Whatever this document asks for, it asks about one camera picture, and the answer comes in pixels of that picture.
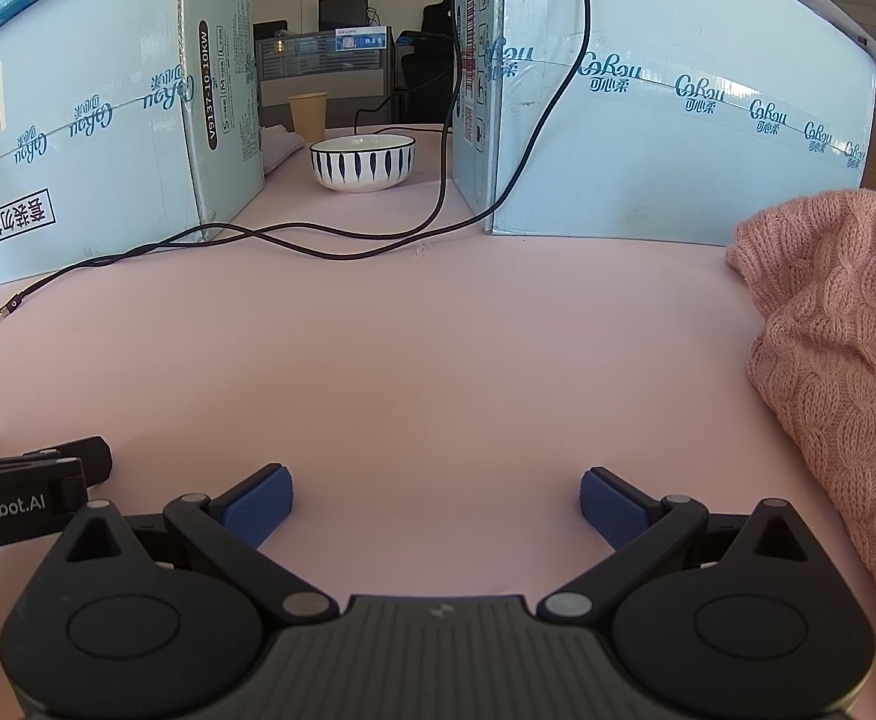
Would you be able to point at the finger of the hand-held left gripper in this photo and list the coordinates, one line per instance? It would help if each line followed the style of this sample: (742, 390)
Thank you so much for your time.
(82, 459)

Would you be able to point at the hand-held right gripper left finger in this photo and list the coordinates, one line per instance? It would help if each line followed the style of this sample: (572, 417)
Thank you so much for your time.
(262, 508)

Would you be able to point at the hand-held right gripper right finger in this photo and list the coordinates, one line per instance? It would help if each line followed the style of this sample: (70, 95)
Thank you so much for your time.
(614, 510)

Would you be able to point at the pink knitted sweater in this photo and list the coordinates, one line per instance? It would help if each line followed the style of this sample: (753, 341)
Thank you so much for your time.
(843, 315)

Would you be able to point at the blue cardboard box with label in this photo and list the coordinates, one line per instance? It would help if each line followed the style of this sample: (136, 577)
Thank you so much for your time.
(108, 127)

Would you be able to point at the striped white ceramic bowl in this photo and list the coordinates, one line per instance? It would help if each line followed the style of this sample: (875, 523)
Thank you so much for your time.
(363, 169)

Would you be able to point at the white cloth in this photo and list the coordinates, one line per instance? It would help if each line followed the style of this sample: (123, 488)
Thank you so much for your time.
(280, 146)

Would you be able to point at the large blue cardboard box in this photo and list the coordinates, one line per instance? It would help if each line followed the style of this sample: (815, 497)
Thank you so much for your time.
(670, 150)

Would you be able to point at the brown paper cup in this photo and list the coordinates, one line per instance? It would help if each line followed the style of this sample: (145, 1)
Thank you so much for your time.
(308, 120)

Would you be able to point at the grey office partition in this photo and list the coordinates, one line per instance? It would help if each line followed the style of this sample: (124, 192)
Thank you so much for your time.
(295, 64)

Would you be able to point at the blue white desk sign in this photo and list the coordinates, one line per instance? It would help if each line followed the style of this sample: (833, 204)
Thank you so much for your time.
(359, 39)

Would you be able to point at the black office chair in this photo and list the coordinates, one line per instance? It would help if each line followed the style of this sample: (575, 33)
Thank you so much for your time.
(427, 52)

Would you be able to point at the black monitor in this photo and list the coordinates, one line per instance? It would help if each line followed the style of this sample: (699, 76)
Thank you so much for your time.
(342, 11)

